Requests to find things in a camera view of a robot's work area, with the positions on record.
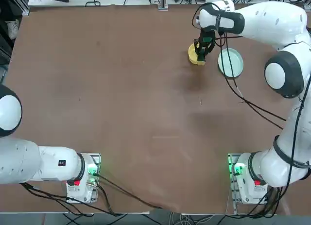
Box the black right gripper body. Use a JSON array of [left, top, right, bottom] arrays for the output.
[[198, 27, 217, 51]]

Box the green and yellow sponge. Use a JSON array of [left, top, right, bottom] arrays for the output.
[[196, 53, 207, 66]]

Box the small yellow dish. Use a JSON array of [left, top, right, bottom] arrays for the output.
[[188, 43, 207, 65]]

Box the pale green plate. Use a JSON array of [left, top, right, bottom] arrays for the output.
[[217, 48, 244, 78]]

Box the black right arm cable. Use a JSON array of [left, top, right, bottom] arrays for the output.
[[217, 30, 287, 121], [239, 98, 284, 130]]

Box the black left base cable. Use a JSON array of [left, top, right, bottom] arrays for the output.
[[93, 173, 164, 209]]

